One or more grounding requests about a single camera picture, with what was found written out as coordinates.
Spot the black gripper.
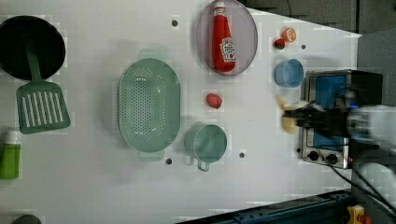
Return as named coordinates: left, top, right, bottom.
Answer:
left=283, top=105, right=349, bottom=137

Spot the peeled yellow banana toy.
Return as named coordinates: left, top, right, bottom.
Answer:
left=276, top=94, right=300, bottom=134

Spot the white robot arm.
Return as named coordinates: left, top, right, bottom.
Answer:
left=282, top=102, right=395, bottom=172

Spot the blue bowl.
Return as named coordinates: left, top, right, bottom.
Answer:
left=274, top=59, right=304, bottom=88

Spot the red strawberry toy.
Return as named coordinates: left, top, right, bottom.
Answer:
left=274, top=38, right=286, bottom=49

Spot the orange slice toy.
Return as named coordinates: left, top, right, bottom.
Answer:
left=281, top=27, right=297, bottom=43

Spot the pink peach toy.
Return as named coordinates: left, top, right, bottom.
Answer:
left=205, top=93, right=222, bottom=109

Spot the red ketchup bottle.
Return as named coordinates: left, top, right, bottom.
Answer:
left=212, top=1, right=236, bottom=73

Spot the yellow red emergency button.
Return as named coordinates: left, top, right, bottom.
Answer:
left=347, top=204, right=373, bottom=224

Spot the green oval colander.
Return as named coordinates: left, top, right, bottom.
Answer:
left=118, top=49, right=181, bottom=162

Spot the green slotted spatula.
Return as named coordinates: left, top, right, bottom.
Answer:
left=16, top=33, right=71, bottom=134

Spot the green bottle white cap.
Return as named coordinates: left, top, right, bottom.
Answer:
left=0, top=130, right=21, bottom=179

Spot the black cylinder object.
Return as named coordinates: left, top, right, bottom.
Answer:
left=12, top=215, right=42, bottom=224

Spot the black frying pan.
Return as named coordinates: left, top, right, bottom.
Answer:
left=0, top=16, right=66, bottom=80

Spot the green cup with handle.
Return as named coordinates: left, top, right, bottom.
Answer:
left=184, top=124, right=228, bottom=172

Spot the blue metal frame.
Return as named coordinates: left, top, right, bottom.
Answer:
left=178, top=190, right=355, bottom=224

